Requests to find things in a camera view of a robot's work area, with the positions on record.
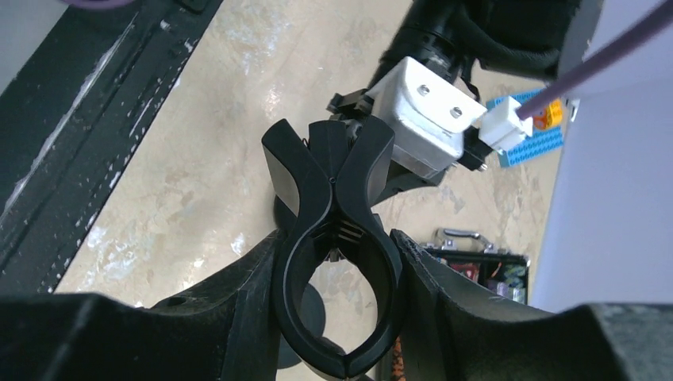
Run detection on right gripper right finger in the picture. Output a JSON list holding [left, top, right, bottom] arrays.
[[390, 229, 672, 380]]

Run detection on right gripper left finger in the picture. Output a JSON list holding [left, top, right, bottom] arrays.
[[1, 231, 284, 380]]

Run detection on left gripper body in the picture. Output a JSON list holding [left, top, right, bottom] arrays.
[[325, 31, 495, 203]]

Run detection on black round-base mic stand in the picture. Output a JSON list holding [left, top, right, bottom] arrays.
[[261, 117, 406, 380]]

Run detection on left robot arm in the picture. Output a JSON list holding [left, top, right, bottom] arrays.
[[367, 1, 603, 100]]

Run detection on black poker chip case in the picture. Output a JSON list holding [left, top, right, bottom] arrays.
[[421, 228, 530, 304]]

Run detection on yellow orange toy brick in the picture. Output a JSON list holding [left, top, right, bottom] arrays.
[[533, 98, 563, 131]]

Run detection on blue building baseplate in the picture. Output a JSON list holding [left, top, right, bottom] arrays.
[[486, 88, 563, 168]]

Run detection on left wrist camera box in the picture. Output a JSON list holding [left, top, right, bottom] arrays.
[[366, 57, 486, 179]]

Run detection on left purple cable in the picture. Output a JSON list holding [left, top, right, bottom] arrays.
[[478, 0, 673, 153]]

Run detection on black front mounting rail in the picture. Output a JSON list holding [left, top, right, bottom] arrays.
[[1, 0, 221, 296]]

